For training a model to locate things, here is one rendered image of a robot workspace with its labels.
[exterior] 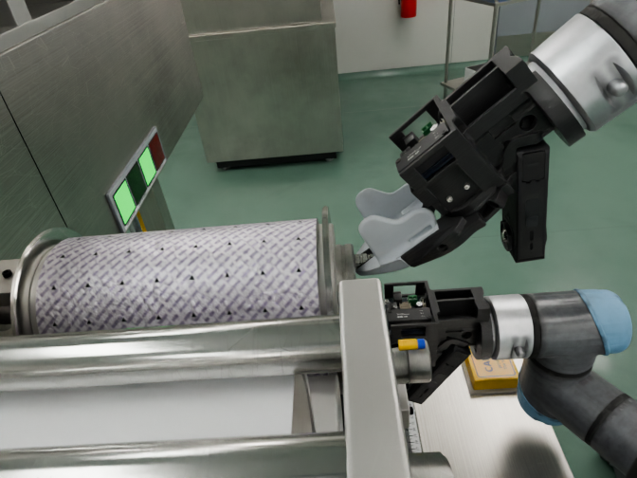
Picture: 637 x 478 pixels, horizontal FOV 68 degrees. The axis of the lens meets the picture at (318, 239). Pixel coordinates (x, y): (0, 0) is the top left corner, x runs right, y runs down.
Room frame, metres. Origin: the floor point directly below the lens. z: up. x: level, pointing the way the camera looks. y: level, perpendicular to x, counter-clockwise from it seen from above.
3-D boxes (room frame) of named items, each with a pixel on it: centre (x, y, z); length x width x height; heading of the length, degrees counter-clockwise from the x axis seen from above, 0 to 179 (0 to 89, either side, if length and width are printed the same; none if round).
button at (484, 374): (0.47, -0.25, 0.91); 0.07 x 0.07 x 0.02; 86
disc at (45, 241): (0.35, 0.25, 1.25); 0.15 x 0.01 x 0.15; 176
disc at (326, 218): (0.33, -0.01, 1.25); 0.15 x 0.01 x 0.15; 176
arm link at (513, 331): (0.37, -0.20, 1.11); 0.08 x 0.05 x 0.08; 176
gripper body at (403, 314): (0.38, -0.12, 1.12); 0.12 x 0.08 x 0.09; 86
